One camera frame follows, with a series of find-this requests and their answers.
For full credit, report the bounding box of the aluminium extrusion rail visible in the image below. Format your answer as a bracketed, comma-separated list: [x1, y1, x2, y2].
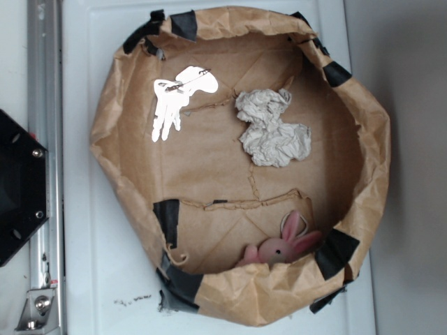
[27, 1, 67, 334]

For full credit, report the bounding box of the crumpled white paper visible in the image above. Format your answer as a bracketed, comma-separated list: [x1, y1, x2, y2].
[235, 89, 312, 168]

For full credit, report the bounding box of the brown paper bag bin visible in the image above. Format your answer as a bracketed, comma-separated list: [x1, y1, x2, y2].
[91, 6, 390, 326]

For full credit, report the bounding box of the pink plush bunny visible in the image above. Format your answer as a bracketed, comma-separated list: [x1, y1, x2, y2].
[235, 211, 323, 267]

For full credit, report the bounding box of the metal corner bracket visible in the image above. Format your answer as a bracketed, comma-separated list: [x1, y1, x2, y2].
[14, 288, 59, 334]

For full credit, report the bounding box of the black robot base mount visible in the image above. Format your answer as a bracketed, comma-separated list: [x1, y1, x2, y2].
[0, 111, 48, 267]

